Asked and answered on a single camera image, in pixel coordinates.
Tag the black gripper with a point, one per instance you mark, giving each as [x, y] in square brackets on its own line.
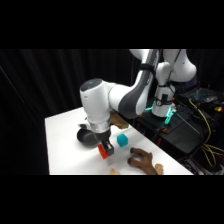
[102, 136]

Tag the brown plush toy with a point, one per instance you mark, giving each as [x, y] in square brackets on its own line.
[145, 161]

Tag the black curtain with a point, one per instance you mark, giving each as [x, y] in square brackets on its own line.
[33, 86]

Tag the small yellow object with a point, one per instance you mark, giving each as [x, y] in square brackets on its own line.
[218, 108]

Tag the black bowl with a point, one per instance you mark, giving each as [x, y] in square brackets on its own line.
[85, 137]

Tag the teal cube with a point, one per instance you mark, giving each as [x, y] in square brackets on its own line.
[122, 140]

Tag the red cube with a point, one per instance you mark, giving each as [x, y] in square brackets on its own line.
[103, 153]

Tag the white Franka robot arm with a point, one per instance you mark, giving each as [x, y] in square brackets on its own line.
[98, 100]

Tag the small tan toy piece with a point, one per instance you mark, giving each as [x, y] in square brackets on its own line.
[114, 172]

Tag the black robot stand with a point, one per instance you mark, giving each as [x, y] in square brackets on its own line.
[186, 136]

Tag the black electronics box with lights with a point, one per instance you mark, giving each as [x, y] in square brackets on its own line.
[205, 95]

